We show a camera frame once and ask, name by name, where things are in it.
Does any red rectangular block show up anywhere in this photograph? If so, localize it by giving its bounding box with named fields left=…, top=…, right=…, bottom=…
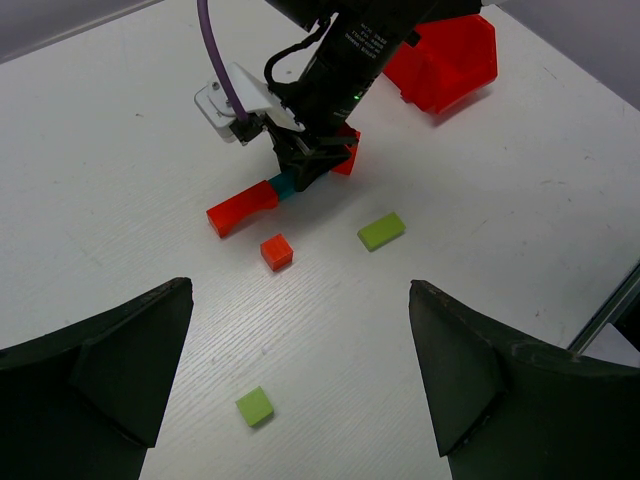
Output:
left=330, top=123, right=362, bottom=177

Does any red arch block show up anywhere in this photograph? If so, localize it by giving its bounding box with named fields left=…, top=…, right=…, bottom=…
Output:
left=206, top=180, right=279, bottom=238

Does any green flat rectangular block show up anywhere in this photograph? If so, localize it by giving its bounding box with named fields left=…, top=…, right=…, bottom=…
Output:
left=357, top=212, right=406, bottom=252

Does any small red cube block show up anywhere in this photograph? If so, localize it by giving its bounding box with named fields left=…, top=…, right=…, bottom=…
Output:
left=260, top=234, right=294, bottom=272

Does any teal long block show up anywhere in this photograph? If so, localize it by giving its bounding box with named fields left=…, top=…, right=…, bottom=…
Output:
left=268, top=172, right=297, bottom=202

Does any aluminium table frame rail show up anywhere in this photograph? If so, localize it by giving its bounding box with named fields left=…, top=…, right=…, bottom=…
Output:
left=567, top=263, right=639, bottom=354

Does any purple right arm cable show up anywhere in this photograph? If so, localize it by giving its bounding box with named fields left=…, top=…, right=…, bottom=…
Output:
left=195, top=0, right=249, bottom=124

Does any red plastic bin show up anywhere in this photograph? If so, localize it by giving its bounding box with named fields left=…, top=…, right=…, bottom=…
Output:
left=384, top=14, right=498, bottom=114

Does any small green cube block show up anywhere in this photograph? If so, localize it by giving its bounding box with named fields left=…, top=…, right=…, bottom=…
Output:
left=235, top=386, right=274, bottom=428

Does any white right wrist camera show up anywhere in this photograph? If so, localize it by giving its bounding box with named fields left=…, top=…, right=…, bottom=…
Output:
left=194, top=63, right=305, bottom=143

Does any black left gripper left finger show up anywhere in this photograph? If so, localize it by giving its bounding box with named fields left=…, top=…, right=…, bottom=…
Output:
left=1, top=277, right=194, bottom=479

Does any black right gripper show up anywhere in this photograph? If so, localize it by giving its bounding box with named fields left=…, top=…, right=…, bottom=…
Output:
left=269, top=9, right=420, bottom=192

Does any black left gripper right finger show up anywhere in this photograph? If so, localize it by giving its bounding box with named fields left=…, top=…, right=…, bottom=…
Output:
left=409, top=280, right=639, bottom=479

